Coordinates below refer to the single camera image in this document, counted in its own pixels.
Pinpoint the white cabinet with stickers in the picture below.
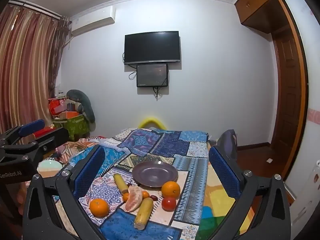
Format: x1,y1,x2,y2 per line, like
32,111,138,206
284,159,320,233

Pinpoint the colourful fleece blanket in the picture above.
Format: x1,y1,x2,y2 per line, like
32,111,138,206
197,164,252,240

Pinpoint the mint round dish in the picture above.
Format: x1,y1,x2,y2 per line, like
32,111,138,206
37,160,63,178

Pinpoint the yellow foam ring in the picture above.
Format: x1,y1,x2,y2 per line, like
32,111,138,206
138,116,166,130

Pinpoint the brown wooden door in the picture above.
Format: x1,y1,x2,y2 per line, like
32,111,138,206
271,0,309,180

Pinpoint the peeled pomelo piece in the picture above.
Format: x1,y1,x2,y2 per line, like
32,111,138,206
124,185,144,213

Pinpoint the small yellow corn cob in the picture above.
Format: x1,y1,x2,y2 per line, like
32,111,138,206
113,173,129,194

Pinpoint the orange box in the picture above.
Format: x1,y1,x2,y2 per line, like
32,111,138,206
60,111,80,120

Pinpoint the grey purple backpack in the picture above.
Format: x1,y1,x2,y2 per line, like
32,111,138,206
216,129,238,161

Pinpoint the white air conditioner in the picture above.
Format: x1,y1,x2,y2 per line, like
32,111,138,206
70,6,117,37

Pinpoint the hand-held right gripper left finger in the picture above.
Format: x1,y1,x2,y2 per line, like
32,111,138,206
22,145,110,240

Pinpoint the black wall television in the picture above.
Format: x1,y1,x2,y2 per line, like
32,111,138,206
124,31,181,65

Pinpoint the red tomato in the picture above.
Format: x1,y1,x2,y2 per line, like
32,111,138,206
161,197,177,211

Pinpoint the blue patchwork blanket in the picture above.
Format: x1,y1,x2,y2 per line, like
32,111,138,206
56,128,209,240

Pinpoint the grey plush toy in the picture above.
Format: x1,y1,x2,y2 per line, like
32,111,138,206
67,89,96,124

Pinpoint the wooden overhead cabinet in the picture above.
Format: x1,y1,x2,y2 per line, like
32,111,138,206
234,0,288,34

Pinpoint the large orange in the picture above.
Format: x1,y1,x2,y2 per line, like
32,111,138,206
89,198,110,217
161,181,181,199

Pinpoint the green patterned storage box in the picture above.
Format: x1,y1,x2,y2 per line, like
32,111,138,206
53,114,90,141

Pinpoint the yellow corn cob piece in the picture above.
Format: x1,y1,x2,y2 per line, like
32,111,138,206
134,197,154,230

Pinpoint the striped red curtain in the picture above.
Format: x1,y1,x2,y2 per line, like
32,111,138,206
0,2,71,137

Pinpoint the small black wall monitor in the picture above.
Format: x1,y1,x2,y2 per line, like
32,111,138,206
136,63,169,88

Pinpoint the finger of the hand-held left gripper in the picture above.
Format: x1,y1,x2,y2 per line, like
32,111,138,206
4,119,46,141
29,127,70,159

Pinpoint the purple round plate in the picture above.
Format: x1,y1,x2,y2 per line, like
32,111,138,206
132,161,179,189

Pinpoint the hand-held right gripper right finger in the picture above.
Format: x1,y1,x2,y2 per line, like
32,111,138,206
209,145,292,240

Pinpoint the red box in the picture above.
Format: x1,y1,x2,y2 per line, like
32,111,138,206
32,127,57,138

